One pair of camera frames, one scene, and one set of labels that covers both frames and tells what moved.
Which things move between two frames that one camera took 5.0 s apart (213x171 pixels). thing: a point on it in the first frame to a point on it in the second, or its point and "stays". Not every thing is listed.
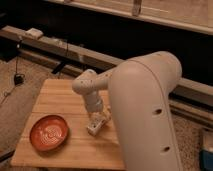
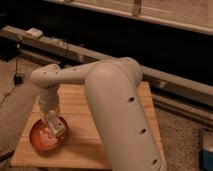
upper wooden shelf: x=193 y=15 stays
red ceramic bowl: x=48 y=132 stays
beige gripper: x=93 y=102 to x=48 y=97
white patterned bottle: x=97 y=120 to x=55 y=123
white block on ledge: x=33 y=33 stays
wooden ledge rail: x=192 y=99 stays
